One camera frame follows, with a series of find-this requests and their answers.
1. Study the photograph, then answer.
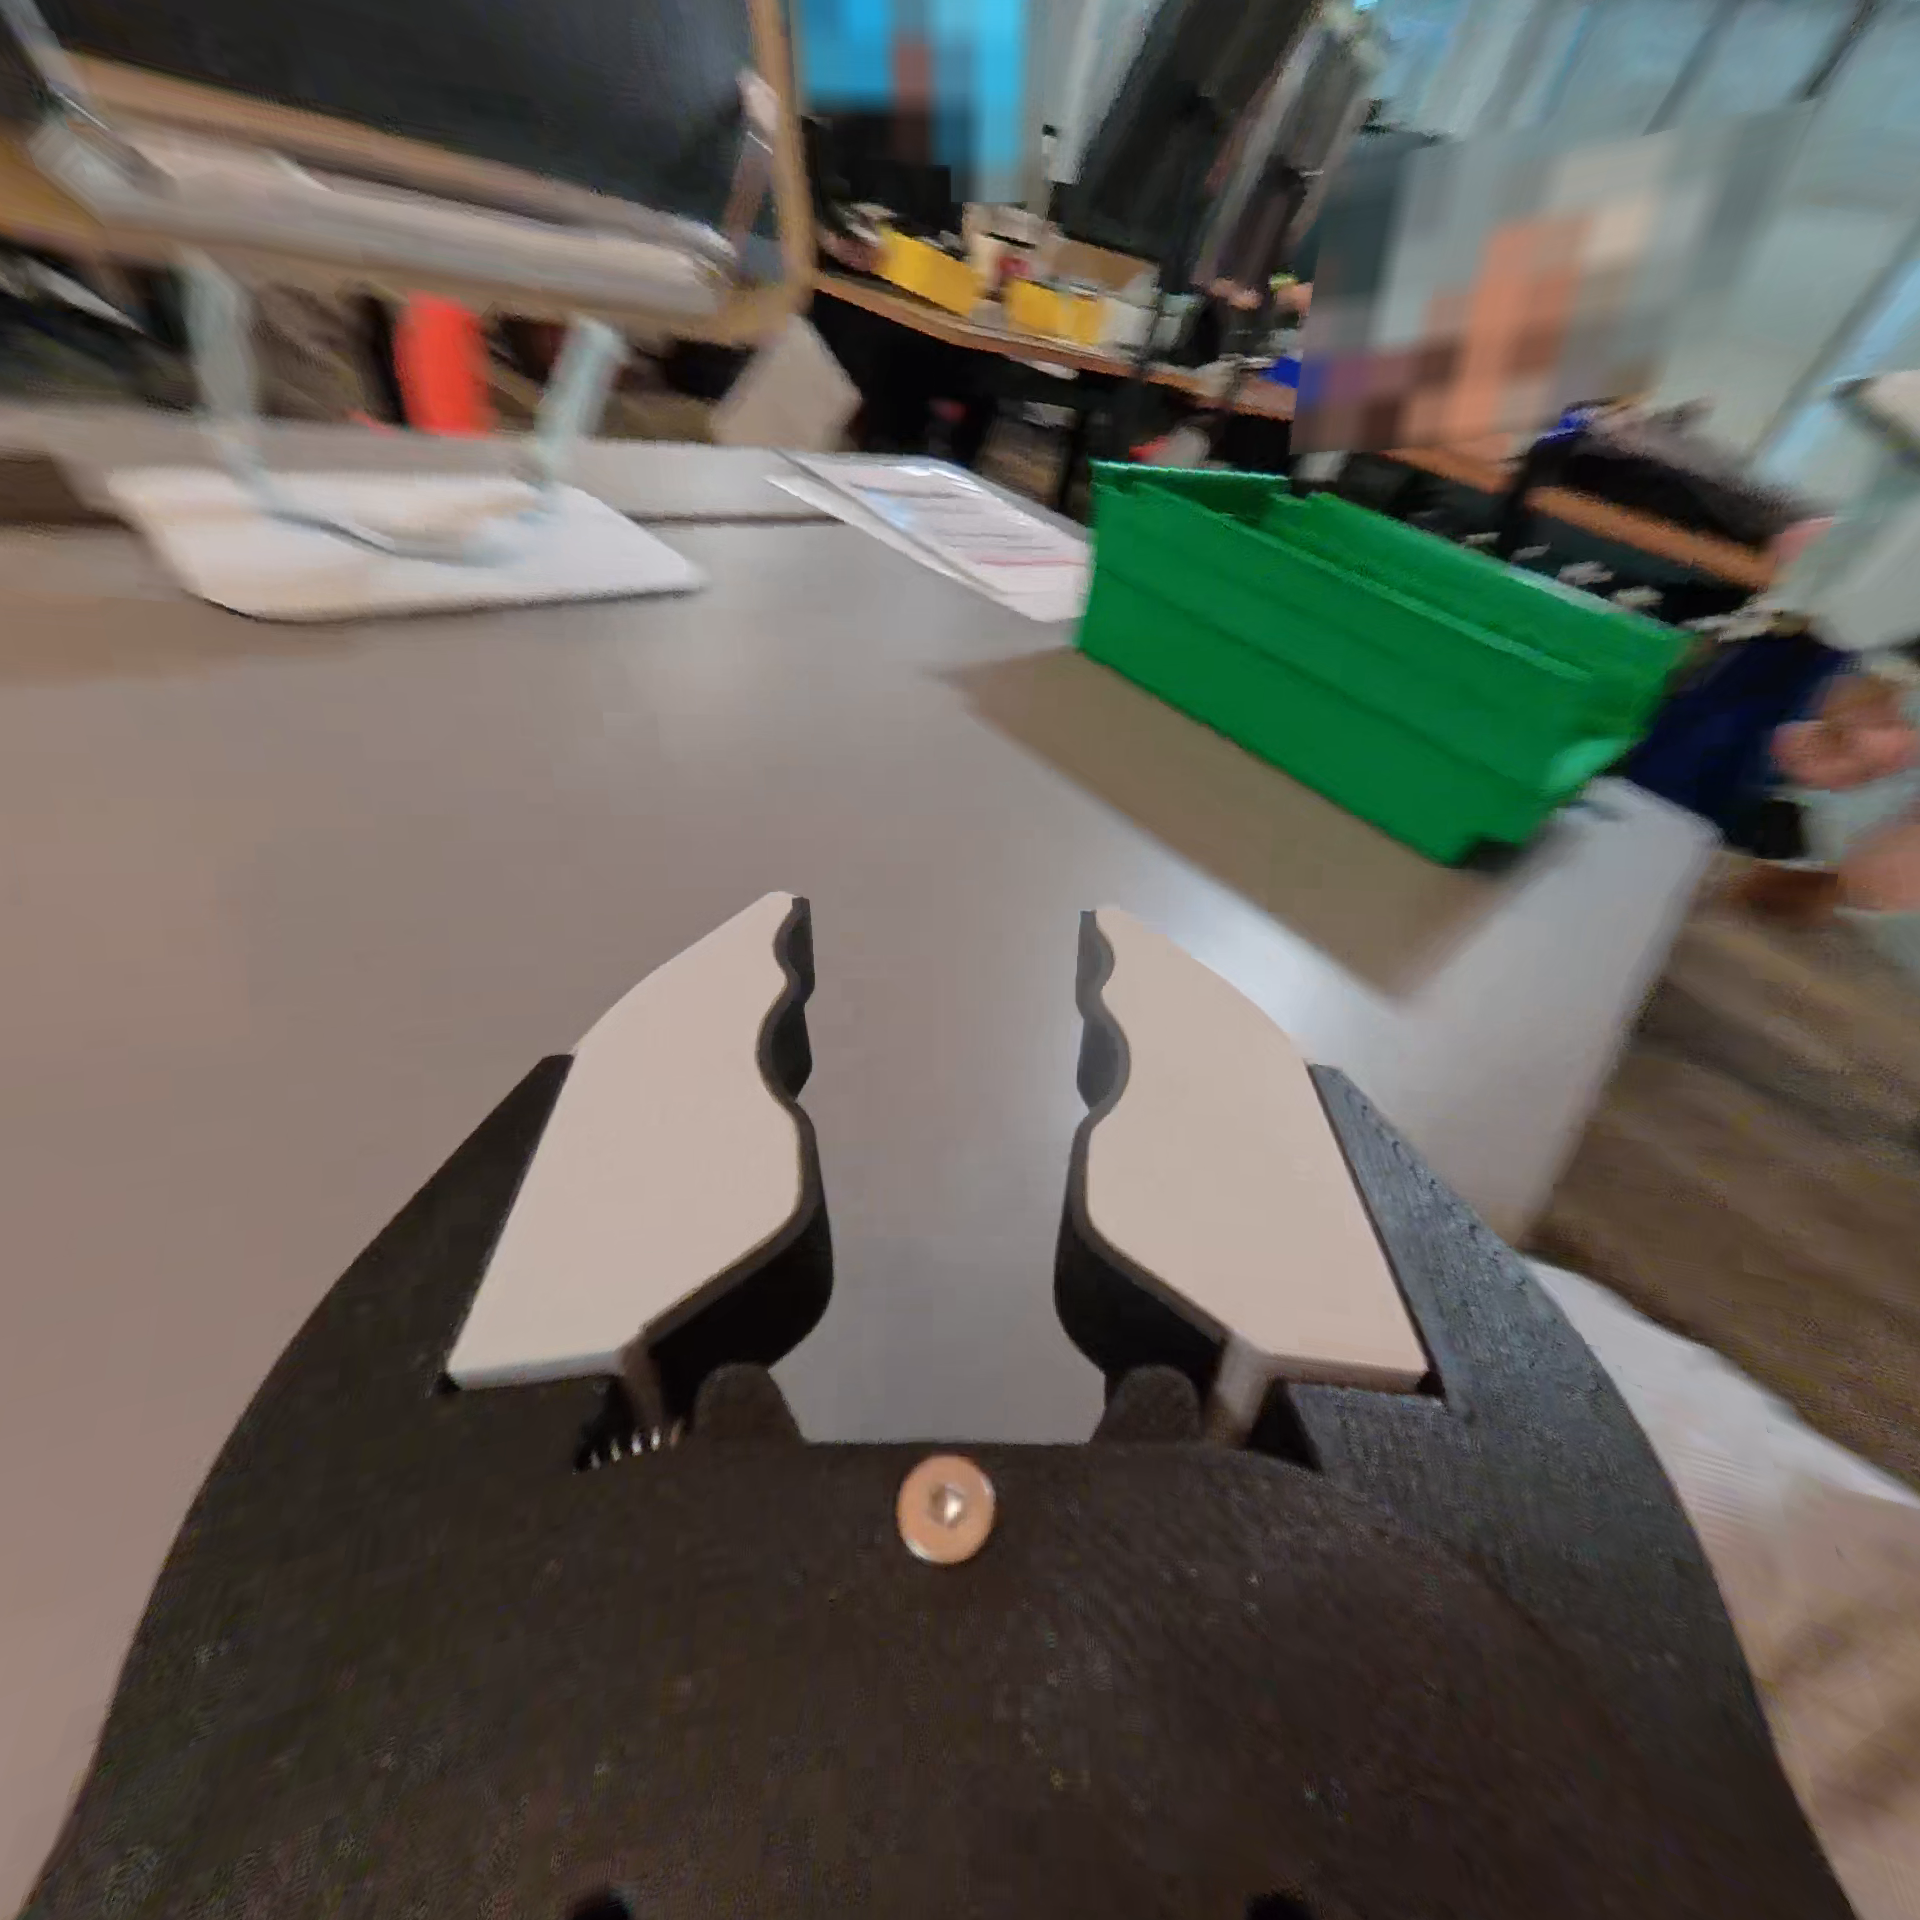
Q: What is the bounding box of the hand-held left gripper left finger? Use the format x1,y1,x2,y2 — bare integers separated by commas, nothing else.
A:
445,892,837,1450

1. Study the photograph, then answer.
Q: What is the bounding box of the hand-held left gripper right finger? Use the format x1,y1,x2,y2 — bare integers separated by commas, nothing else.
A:
1053,902,1430,1450

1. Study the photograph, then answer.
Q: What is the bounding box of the green plastic bin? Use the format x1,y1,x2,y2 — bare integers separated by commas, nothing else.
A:
1075,460,1701,869

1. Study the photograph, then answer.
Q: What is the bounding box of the person's right hand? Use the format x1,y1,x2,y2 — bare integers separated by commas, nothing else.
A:
1769,681,1920,917

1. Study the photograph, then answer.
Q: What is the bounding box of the printed paper sheet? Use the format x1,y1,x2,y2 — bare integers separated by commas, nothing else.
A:
768,454,1099,623

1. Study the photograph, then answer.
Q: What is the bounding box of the orange traffic cone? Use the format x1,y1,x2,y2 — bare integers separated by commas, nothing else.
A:
398,292,491,431

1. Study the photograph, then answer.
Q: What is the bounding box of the wooden document stand black board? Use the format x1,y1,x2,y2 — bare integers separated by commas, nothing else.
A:
0,0,818,623

